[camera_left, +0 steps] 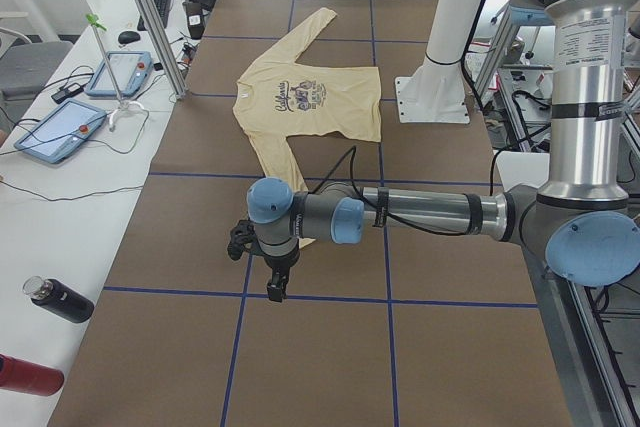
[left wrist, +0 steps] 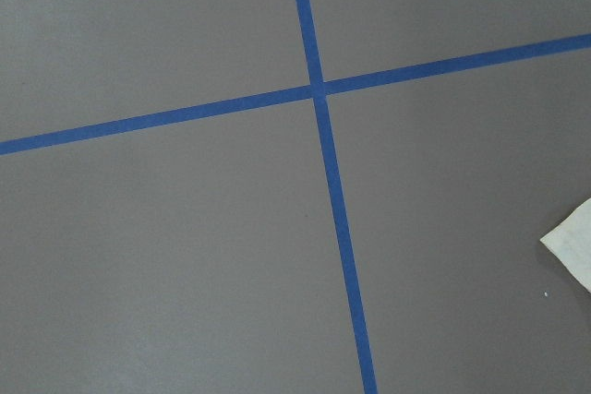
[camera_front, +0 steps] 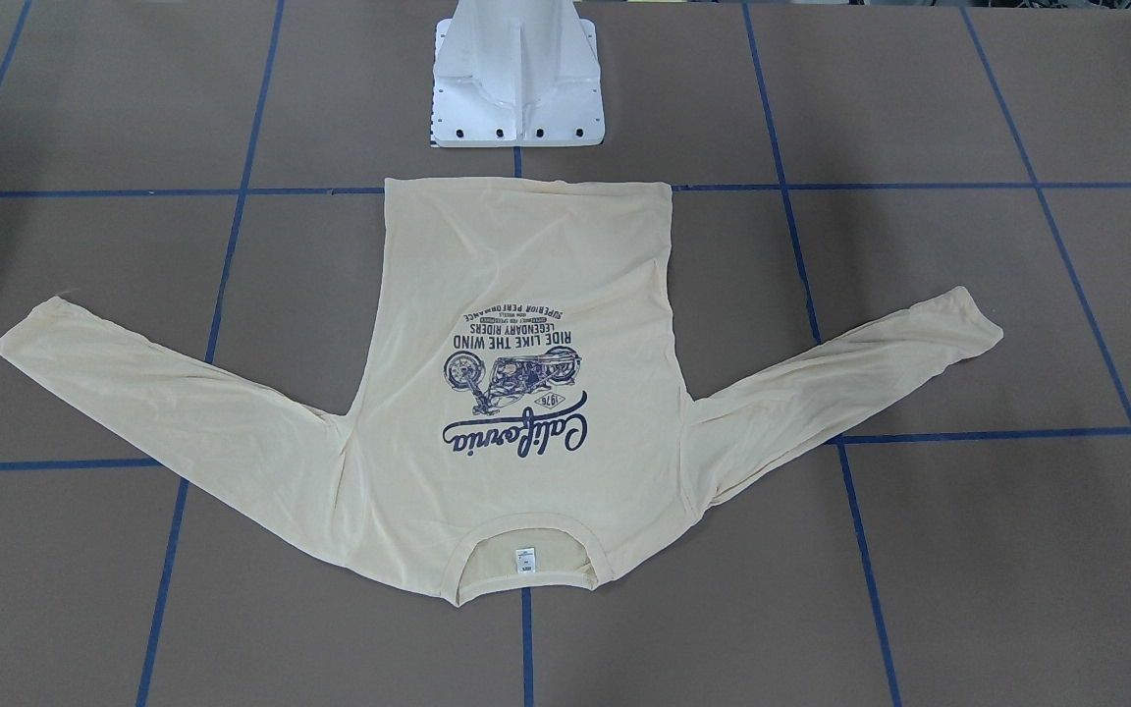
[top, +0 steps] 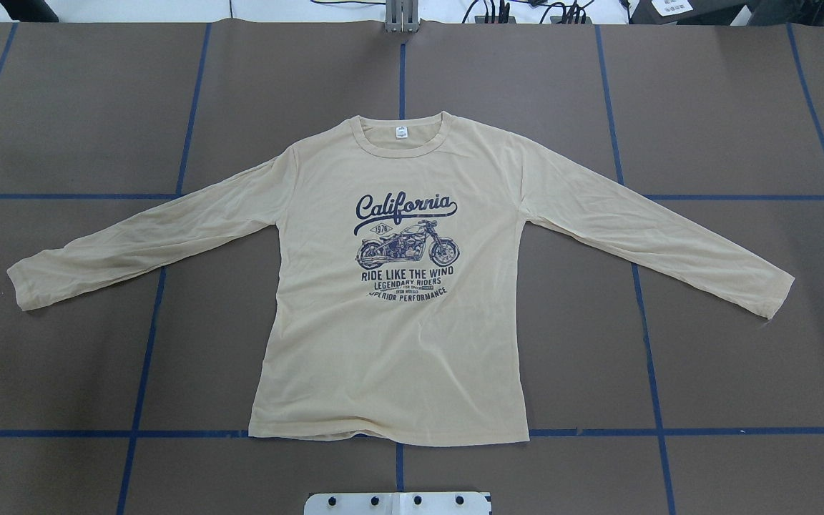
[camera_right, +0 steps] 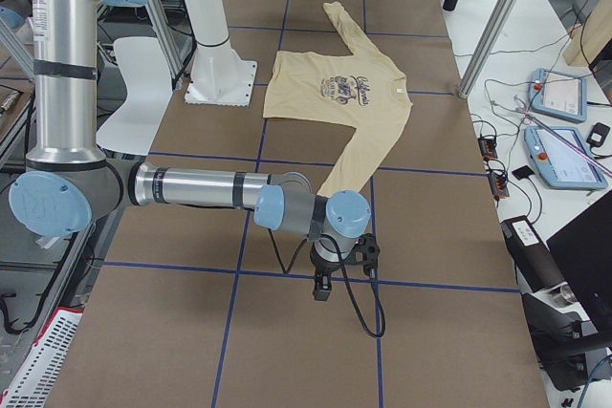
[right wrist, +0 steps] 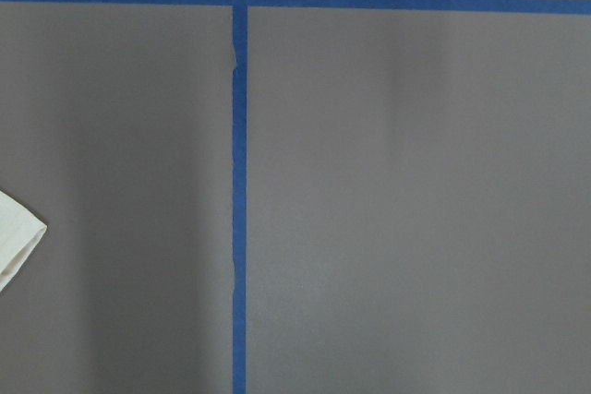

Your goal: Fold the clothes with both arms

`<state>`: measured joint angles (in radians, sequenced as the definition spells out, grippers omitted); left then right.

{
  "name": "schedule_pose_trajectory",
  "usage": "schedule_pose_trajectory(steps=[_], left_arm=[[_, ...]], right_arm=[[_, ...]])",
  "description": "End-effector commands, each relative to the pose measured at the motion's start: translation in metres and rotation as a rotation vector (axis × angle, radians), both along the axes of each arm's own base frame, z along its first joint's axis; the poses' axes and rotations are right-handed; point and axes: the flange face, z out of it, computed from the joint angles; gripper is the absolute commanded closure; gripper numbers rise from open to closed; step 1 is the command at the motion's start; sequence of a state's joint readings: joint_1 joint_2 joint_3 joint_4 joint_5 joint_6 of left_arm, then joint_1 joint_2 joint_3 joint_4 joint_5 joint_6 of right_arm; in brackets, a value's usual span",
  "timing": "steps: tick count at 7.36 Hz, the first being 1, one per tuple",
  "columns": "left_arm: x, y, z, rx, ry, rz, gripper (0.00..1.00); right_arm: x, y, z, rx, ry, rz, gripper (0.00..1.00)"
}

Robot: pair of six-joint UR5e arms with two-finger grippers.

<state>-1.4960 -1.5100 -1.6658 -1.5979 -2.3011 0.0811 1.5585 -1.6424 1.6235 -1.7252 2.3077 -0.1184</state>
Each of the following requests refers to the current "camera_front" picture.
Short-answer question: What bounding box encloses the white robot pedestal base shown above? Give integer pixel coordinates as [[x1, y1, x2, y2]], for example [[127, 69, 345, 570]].
[[430, 1, 606, 148]]

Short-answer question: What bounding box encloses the yellow long sleeve shirt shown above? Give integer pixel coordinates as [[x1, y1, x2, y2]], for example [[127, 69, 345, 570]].
[[0, 178, 1002, 607]]

